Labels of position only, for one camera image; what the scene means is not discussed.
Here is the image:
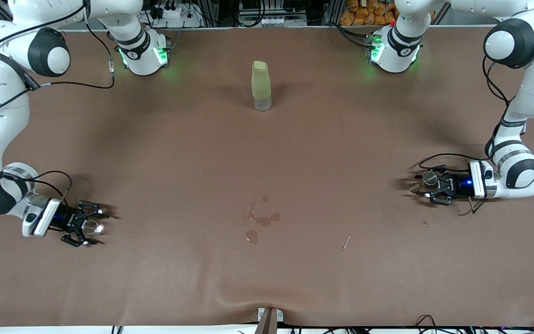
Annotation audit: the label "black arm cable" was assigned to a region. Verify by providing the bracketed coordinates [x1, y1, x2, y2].
[418, 56, 513, 215]
[0, 2, 115, 207]

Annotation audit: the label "large spilled liquid puddle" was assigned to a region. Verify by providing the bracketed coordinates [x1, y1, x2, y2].
[244, 201, 282, 228]

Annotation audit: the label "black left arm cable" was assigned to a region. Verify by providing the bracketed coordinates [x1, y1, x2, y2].
[418, 56, 513, 215]

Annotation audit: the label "white power strip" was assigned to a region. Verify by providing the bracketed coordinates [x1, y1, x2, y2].
[149, 0, 203, 28]

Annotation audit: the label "metal table clamp bracket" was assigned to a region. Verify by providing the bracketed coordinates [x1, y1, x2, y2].
[255, 307, 284, 334]

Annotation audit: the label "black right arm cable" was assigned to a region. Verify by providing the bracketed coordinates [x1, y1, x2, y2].
[0, 2, 115, 207]

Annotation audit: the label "brown table cover sheet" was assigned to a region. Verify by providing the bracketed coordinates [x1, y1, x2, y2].
[0, 26, 534, 328]

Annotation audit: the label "tall yellow-green shaker bottle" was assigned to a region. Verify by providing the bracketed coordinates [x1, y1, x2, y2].
[251, 60, 273, 112]

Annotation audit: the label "orange bread packages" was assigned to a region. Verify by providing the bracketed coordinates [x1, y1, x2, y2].
[340, 0, 400, 26]

